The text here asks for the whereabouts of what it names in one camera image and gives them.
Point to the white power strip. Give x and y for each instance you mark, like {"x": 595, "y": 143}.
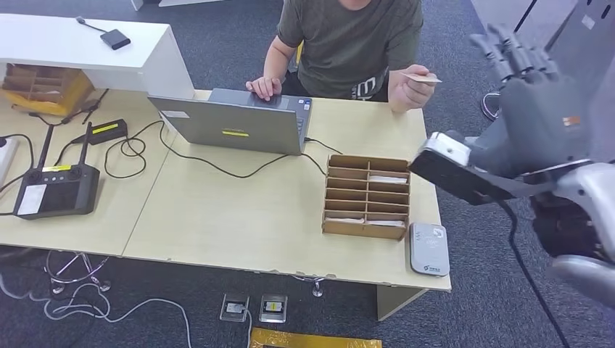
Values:
{"x": 6, "y": 158}

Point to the person's right hand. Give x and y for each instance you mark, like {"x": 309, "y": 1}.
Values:
{"x": 265, "y": 88}

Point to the grey laptop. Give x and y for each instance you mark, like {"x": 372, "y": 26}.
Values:
{"x": 235, "y": 124}

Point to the chrome stool foot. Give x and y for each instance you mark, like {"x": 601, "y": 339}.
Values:
{"x": 317, "y": 287}

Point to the black power adapter yellow label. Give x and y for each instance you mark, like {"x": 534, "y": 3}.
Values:
{"x": 106, "y": 131}

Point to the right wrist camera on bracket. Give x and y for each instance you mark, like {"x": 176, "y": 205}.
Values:
{"x": 447, "y": 149}

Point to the person's left hand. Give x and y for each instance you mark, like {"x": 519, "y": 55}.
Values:
{"x": 415, "y": 91}

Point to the yellow wrapped package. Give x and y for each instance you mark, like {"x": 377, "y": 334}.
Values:
{"x": 314, "y": 340}

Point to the person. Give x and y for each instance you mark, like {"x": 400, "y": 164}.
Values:
{"x": 351, "y": 43}

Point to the wooden organiser in yellow wrap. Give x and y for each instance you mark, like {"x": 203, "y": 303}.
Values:
{"x": 43, "y": 85}

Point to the ID card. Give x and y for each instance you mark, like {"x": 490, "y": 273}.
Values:
{"x": 423, "y": 79}

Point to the chrome stool base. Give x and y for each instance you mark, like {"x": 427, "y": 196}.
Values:
{"x": 85, "y": 262}

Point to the white room key card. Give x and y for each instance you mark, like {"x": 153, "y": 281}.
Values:
{"x": 388, "y": 179}
{"x": 386, "y": 223}
{"x": 345, "y": 221}

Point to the white raised counter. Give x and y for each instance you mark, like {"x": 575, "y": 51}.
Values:
{"x": 77, "y": 44}

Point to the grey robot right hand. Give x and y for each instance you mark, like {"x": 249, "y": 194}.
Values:
{"x": 543, "y": 120}

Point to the person's right forearm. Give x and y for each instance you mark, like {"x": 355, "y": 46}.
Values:
{"x": 274, "y": 61}

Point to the grey card reader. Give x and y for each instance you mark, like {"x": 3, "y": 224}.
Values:
{"x": 429, "y": 249}

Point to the yellow chair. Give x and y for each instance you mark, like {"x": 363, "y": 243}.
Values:
{"x": 299, "y": 52}

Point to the wooden card organiser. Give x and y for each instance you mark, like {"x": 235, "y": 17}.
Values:
{"x": 347, "y": 231}

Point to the black remote controller with antennas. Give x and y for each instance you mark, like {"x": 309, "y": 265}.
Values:
{"x": 61, "y": 191}

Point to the white furniture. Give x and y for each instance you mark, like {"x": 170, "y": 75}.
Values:
{"x": 192, "y": 2}

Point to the floor socket with white plug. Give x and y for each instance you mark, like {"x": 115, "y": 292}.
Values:
{"x": 234, "y": 308}

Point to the floor socket with yellow label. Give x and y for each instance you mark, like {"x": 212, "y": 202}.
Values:
{"x": 273, "y": 308}

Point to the black hub box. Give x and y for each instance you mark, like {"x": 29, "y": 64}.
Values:
{"x": 115, "y": 39}

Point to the chrome stanchion base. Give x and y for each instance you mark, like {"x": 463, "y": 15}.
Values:
{"x": 490, "y": 108}

